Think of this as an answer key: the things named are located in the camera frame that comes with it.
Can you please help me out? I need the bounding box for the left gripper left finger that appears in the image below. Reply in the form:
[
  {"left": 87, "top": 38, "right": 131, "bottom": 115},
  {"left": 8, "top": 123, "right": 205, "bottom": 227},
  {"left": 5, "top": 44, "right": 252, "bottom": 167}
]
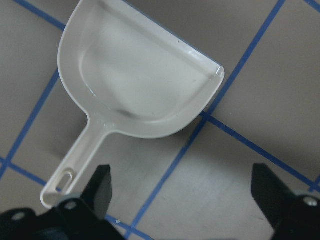
[{"left": 0, "top": 165, "right": 124, "bottom": 240}]

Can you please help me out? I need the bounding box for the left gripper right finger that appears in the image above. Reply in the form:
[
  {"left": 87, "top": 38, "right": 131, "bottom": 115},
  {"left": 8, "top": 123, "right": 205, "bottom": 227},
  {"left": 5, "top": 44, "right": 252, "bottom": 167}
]
[{"left": 251, "top": 163, "right": 320, "bottom": 240}]

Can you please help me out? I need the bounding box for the beige plastic dustpan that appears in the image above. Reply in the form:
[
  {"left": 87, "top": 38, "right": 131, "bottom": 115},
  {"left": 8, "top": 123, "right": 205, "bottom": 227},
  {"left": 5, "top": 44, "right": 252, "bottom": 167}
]
[{"left": 40, "top": 0, "right": 225, "bottom": 209}]

